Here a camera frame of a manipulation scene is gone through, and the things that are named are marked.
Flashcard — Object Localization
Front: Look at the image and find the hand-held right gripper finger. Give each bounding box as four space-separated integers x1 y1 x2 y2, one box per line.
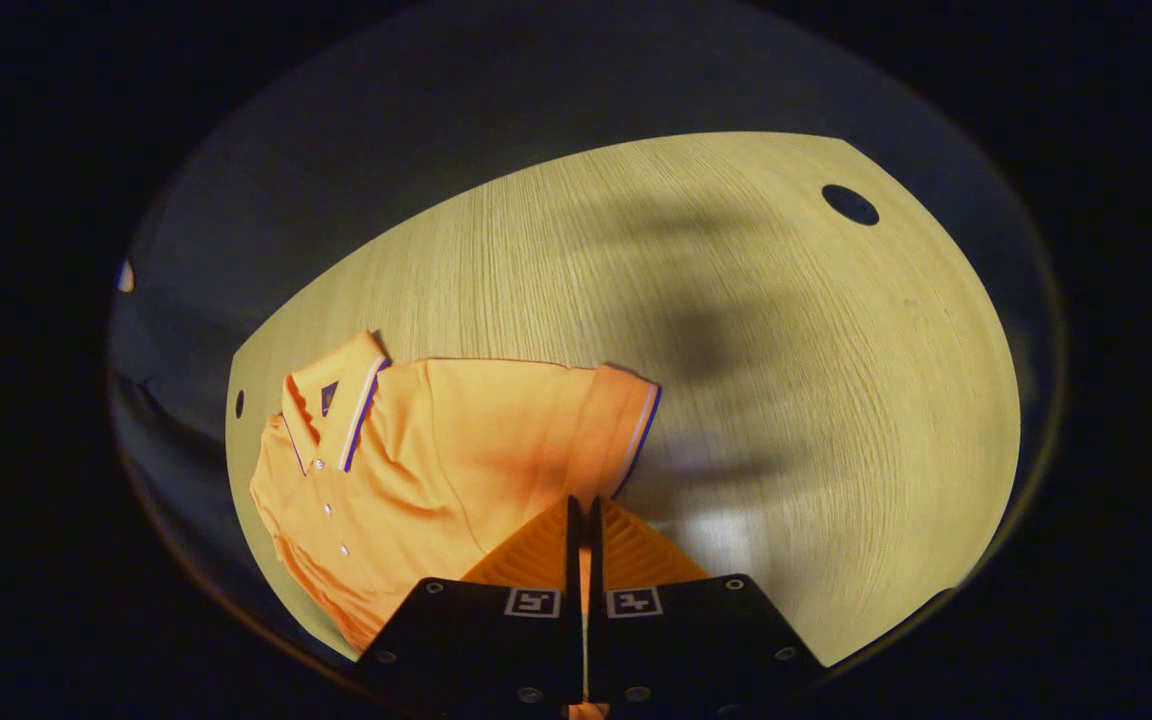
356 495 585 707
588 495 827 713

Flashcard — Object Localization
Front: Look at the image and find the orange polo T-shirt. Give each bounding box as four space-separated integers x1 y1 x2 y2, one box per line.
249 330 662 656

